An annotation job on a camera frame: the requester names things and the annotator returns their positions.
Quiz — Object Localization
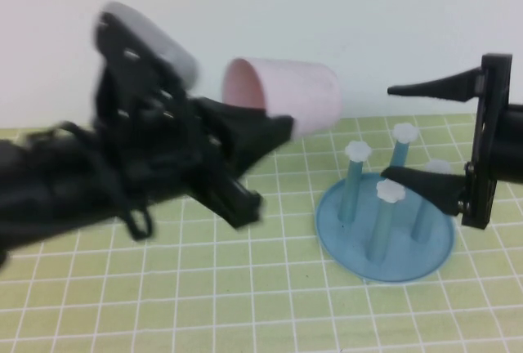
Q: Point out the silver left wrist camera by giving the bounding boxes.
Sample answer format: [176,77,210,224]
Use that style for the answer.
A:
[96,0,201,88]

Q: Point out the thick black left camera cable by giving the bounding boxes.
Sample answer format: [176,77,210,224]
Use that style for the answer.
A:
[120,201,159,242]

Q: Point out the blue cup stand white caps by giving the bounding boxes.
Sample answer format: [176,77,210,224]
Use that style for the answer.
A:
[315,123,458,285]

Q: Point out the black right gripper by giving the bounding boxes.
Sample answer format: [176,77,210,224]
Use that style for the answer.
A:
[379,53,514,230]

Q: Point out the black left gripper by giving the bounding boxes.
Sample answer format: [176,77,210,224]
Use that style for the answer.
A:
[93,78,296,230]

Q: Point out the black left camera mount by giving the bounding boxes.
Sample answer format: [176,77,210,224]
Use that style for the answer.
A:
[96,13,189,125]

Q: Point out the pink plastic cup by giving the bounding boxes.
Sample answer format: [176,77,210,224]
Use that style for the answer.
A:
[221,56,343,140]

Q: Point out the green checked tablecloth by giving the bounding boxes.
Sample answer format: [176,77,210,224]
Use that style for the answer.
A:
[0,110,523,353]

